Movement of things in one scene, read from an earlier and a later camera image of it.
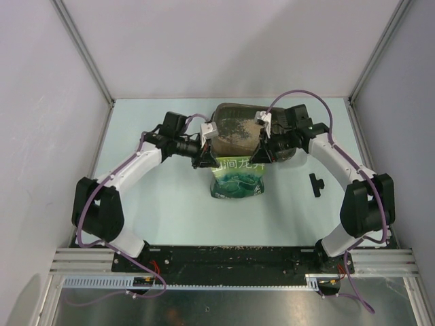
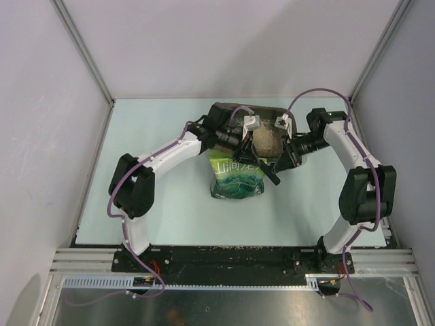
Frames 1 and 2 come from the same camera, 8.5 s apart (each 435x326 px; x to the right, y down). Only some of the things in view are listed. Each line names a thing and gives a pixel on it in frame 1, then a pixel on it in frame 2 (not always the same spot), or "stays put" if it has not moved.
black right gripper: (266, 152) -> (290, 157)
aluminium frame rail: (367, 262) stays put
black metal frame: (232, 260) stays put
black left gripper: (202, 158) -> (246, 152)
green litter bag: (236, 177) stays put
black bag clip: (317, 185) -> (270, 170)
